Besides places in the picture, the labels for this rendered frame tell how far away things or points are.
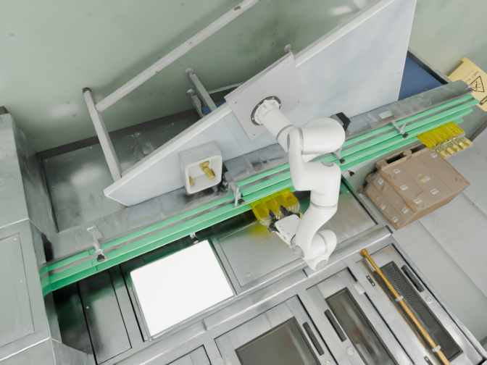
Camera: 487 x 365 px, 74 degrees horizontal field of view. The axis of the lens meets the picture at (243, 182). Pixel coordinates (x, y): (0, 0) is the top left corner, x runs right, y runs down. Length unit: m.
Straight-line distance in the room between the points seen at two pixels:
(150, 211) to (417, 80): 1.93
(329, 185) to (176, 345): 0.99
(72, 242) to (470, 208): 6.33
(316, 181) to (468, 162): 6.76
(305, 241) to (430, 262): 4.91
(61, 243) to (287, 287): 1.06
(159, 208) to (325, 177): 0.90
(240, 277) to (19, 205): 1.01
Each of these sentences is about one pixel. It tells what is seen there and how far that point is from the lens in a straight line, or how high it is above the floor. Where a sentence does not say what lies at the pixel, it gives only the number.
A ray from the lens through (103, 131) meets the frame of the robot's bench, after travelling 1.79.
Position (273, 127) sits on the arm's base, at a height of 0.90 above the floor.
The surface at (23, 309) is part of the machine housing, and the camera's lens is 1.42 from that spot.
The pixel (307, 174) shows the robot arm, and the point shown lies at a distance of 0.95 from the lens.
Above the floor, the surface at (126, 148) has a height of 0.21.
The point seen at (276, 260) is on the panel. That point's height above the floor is 1.25.
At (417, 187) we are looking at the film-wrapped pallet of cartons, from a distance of 5.50.
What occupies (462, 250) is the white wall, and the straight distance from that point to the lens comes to 6.33.
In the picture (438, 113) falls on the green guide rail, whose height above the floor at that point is 0.93.
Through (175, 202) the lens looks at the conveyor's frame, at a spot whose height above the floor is 0.82.
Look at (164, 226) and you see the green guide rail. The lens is 1.58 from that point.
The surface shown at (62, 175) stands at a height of 0.26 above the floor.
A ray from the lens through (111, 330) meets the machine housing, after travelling 1.69.
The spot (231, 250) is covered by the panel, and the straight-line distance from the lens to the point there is 1.70.
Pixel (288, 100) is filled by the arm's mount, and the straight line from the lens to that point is 1.52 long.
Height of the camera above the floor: 1.65
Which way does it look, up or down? 28 degrees down
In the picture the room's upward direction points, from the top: 149 degrees clockwise
